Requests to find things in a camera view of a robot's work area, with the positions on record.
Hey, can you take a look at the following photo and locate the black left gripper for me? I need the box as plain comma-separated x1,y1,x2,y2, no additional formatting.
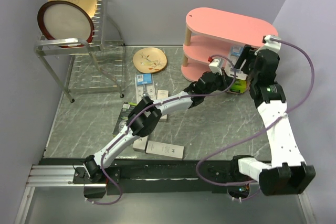
204,69,236,98

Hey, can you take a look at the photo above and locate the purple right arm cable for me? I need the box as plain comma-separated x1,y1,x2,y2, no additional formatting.
195,37,315,201

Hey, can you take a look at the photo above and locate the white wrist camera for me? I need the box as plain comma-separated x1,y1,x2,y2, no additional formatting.
208,57,226,75
260,35,281,53

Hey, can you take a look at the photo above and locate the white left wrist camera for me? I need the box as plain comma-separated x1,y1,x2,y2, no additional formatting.
208,57,226,75

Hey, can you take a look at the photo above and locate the pink three-tier shelf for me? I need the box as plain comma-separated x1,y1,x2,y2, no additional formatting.
181,7,278,82

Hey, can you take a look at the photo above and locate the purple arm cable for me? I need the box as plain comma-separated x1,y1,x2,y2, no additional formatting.
99,55,237,206
195,37,315,201

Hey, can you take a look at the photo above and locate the white razor box slanted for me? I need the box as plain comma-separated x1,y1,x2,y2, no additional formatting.
132,136,148,153

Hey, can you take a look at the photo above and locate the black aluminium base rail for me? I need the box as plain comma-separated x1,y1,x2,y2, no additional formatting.
27,156,259,198

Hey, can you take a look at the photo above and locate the black green razor box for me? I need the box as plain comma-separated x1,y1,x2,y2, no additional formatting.
228,79,248,94
113,102,136,137

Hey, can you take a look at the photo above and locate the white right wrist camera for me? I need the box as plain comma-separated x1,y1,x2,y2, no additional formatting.
260,35,281,53

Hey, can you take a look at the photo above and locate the floral wooden plate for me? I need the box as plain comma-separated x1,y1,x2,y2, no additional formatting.
133,47,167,73

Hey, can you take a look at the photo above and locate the metal dish rack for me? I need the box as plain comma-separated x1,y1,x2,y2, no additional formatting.
34,0,125,103

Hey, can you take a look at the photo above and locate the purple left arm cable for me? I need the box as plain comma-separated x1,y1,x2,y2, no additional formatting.
99,55,237,206

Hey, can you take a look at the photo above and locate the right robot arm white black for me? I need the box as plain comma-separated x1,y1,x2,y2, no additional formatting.
229,49,316,196

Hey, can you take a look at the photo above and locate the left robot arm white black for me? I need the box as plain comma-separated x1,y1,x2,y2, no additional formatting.
83,71,236,183

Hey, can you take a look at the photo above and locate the white razor box bottom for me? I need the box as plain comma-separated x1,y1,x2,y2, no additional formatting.
145,141,184,160

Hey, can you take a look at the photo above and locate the white razor box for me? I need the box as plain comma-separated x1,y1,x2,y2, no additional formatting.
156,90,169,122
145,141,184,160

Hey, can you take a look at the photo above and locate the brown rimmed white plate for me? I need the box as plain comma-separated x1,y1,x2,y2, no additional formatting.
37,1,95,43

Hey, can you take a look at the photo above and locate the blue razor blister pack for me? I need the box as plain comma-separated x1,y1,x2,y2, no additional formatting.
224,45,247,80
135,73,156,103

